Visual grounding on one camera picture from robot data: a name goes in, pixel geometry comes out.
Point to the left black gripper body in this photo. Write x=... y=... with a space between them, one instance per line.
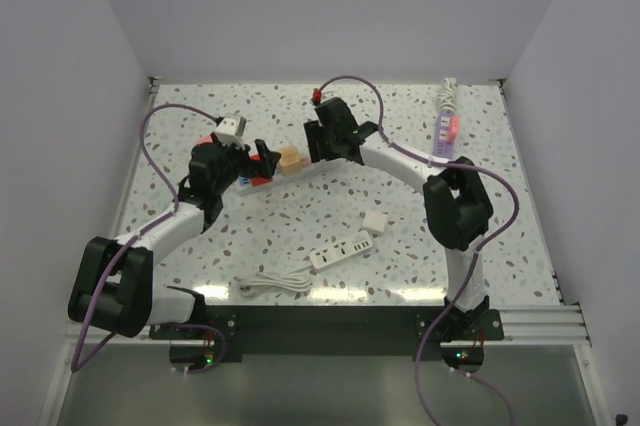
x=235 y=162

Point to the purple power strip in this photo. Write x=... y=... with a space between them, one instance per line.
x=442 y=148

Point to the pink plug adapter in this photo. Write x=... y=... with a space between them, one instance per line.
x=453 y=129

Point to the small white cube adapter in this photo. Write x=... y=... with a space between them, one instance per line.
x=374 y=222

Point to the pink triangular power strip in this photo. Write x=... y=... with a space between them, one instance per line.
x=207 y=139

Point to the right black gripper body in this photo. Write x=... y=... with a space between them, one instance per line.
x=321 y=143

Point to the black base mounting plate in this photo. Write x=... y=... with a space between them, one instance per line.
x=298 y=330

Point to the long white power strip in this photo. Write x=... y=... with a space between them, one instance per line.
x=243 y=187

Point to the beige dragon cube socket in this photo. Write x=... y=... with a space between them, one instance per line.
x=290 y=162

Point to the white usb power strip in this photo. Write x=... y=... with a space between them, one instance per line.
x=341 y=250

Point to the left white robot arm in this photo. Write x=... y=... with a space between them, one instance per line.
x=114 y=288

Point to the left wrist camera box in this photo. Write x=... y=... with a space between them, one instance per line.
x=230 y=131

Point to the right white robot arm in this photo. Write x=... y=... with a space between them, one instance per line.
x=456 y=203

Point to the red cube socket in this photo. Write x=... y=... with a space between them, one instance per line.
x=260 y=178

